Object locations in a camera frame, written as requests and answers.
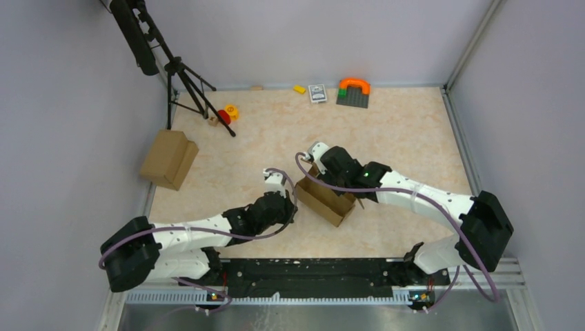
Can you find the small wooden cube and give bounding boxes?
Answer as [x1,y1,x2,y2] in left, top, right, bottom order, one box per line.
[208,117,219,127]

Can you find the yellow round toy disc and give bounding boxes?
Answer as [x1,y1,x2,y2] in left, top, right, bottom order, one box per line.
[224,104,239,121]

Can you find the red round toy disc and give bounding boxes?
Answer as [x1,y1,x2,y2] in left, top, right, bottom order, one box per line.
[217,110,232,125]

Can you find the black camera tripod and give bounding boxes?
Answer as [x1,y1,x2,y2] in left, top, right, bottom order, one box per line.
[104,0,237,137]

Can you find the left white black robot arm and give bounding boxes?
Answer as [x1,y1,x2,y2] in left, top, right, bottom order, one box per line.
[99,192,297,292]

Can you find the orange arch block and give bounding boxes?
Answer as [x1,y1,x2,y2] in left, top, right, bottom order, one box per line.
[338,77,370,95]

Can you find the brown cardboard box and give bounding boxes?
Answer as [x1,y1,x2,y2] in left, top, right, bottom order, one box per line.
[139,130,199,191]
[295,176,364,228]

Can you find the aluminium frame rail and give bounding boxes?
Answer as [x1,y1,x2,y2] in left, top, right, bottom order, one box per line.
[100,257,542,330]

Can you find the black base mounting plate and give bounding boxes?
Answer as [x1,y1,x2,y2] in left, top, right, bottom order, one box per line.
[195,258,450,299]

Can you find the playing card deck box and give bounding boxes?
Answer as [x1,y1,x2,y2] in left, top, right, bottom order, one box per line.
[308,84,328,104]

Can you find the grey building baseplate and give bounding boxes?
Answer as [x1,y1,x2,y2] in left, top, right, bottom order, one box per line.
[336,88,369,109]

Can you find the folded brown cardboard box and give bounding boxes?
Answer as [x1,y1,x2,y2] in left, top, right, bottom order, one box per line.
[139,130,199,191]

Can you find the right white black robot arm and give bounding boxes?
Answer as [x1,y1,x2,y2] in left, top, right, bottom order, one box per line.
[307,142,514,284]

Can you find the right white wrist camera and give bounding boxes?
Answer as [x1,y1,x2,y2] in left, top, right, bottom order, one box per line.
[302,141,330,174]

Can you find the yellow small block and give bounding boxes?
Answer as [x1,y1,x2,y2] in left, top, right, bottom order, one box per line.
[293,85,306,94]

